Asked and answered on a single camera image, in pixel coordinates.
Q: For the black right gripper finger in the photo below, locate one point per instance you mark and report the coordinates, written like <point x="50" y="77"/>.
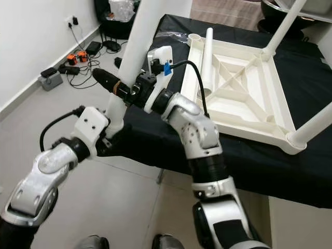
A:
<point x="118" y="63"/>
<point x="106" y="80"/>

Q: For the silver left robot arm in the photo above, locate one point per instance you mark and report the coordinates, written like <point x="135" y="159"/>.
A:
<point x="41" y="176"/>

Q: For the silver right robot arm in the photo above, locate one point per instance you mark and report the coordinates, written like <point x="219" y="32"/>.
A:
<point x="197" y="129"/>

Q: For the black adapter brick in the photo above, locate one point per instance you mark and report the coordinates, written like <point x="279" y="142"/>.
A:
<point x="93" y="47"/>

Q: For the black chair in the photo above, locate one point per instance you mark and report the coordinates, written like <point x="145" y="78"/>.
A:
<point x="109" y="30"/>

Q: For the orange black device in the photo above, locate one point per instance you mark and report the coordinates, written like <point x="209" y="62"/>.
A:
<point x="82" y="56"/>
<point x="71" y="59"/>

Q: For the black power strip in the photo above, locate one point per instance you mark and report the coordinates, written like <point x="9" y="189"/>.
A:
<point x="70" y="69"/>

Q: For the clear plastic bag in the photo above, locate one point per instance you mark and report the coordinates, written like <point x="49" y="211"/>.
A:
<point x="122" y="9"/>

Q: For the black table cloth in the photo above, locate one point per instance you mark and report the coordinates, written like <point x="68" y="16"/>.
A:
<point x="166" y="150"/>

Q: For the grey box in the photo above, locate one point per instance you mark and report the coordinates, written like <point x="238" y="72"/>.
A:
<point x="51" y="82"/>

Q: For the clear plastic wrapper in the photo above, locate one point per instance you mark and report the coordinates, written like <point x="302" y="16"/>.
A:
<point x="170" y="35"/>

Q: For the silver robot left leg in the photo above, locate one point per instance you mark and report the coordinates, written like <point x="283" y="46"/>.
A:
<point x="92" y="243"/>

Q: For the silver robot leg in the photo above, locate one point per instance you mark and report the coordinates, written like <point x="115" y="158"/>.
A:
<point x="92" y="243"/>
<point x="168" y="243"/>

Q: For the white plastic table top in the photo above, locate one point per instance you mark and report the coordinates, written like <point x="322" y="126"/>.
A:
<point x="244" y="78"/>

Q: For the silver robot right leg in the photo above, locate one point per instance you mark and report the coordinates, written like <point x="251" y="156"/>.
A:
<point x="168" y="243"/>

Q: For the beige woven cloth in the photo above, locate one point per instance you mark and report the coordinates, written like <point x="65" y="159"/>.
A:
<point x="223" y="10"/>

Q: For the large black bowl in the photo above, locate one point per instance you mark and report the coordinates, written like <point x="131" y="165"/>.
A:
<point x="311" y="19"/>

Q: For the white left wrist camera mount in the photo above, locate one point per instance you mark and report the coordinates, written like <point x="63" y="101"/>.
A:
<point x="91" y="124"/>

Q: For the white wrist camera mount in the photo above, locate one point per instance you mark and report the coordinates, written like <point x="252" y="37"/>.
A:
<point x="161" y="54"/>
<point x="91" y="124"/>

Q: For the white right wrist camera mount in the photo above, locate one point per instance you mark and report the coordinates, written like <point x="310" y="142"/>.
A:
<point x="161" y="54"/>

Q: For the black wall charger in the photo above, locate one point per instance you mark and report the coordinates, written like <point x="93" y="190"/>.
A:
<point x="74" y="21"/>

